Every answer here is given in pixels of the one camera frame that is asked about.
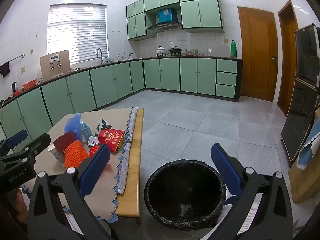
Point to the blue plastic bag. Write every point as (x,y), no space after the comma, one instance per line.
(72,125)

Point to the cardboard box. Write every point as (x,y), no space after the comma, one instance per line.
(303,185)

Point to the blue and white cloth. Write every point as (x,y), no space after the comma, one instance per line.
(308,152)

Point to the white window blind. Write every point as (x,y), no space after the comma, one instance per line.
(77,32)

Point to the small white printed box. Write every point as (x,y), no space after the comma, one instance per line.
(93,141)

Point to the wooden table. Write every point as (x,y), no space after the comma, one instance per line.
(133,170)

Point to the bin with black bag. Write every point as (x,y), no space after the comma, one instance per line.
(185,192)

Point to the white cooking pot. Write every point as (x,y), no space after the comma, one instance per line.
(161,51)

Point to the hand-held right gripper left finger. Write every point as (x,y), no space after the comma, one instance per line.
(95,170)

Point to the brown board with clips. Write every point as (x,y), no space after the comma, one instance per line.
(47,68)

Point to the black glass-front refrigerator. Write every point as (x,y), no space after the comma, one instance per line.
(300,105)

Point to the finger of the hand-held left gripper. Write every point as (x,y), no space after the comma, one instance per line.
(37,143)
(17,138)

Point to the light blue milk carton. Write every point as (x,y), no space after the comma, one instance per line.
(85,131)

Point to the black range hood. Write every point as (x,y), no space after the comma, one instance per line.
(163,26)

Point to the crushed dark green carton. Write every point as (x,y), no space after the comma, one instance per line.
(103,125)

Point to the metal towel rail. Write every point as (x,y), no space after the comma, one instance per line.
(15,58)

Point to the red printed bag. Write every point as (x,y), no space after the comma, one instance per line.
(110,137)

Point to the green plastic bottle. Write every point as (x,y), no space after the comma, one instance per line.
(233,50)

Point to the black wok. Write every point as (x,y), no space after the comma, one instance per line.
(175,51)

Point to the green upper kitchen cabinets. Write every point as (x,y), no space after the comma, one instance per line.
(197,12)

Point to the utensil holder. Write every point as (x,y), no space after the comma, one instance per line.
(120,57)

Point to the blue box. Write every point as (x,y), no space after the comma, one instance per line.
(166,15)

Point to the small red foam net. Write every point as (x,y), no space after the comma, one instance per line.
(93,151)

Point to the orange foam net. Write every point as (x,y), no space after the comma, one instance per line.
(75,155)

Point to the dark hanging towel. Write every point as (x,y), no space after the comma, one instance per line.
(4,70)

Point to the red plastic basket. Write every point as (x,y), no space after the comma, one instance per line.
(30,84)

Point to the green kitchen cabinets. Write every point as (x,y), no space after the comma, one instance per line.
(162,75)
(197,12)

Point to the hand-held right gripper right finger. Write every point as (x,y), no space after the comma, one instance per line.
(225,170)

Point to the wooden door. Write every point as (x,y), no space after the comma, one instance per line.
(287,62)
(257,55)

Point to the white paper cup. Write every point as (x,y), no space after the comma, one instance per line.
(55,155)

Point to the glass jars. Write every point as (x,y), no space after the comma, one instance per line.
(188,51)

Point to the green lower kitchen cabinets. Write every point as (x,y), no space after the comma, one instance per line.
(162,75)

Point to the metal kitchen faucet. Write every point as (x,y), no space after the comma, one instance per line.
(99,53)

